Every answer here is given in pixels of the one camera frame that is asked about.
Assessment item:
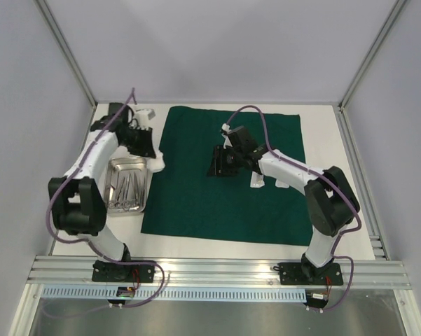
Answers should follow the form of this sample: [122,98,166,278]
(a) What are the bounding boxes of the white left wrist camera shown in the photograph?
[134,108,156,128]

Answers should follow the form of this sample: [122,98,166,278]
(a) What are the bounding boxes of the left aluminium frame post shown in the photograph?
[34,0,97,109]

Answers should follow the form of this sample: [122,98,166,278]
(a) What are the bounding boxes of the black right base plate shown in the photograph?
[273,262,344,286]

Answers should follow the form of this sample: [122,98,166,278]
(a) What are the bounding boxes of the clear suture packet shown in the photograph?
[249,171,265,188]
[275,179,289,188]

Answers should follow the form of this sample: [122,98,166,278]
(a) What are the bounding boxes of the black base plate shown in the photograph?
[92,260,155,284]
[273,262,344,286]

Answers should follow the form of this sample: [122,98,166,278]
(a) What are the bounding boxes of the aluminium frame post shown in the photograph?
[338,0,410,112]
[34,0,97,109]

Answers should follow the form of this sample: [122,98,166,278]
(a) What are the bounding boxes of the slotted white cable duct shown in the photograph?
[41,285,306,303]

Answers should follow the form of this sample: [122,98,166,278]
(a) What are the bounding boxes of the dark green surgical drape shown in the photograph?
[142,106,312,246]

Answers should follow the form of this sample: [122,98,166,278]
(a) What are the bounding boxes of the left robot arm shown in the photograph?
[46,103,165,281]

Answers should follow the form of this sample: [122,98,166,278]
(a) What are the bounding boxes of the aluminium front rail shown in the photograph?
[27,255,411,290]

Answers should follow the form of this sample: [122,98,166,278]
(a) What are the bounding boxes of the steel tweezers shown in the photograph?
[130,172,139,205]
[139,174,146,208]
[134,173,144,207]
[125,173,135,207]

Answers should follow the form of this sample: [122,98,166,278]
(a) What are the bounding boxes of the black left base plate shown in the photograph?
[92,260,155,284]

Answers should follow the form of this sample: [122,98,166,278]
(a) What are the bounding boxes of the white gauze pad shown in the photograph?
[147,150,165,174]

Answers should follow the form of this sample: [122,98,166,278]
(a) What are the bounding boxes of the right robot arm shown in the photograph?
[207,124,360,284]

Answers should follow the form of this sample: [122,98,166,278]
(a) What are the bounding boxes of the stainless steel instrument tray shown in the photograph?
[104,156,148,215]

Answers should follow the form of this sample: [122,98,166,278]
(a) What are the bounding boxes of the right aluminium frame post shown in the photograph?
[338,0,410,112]

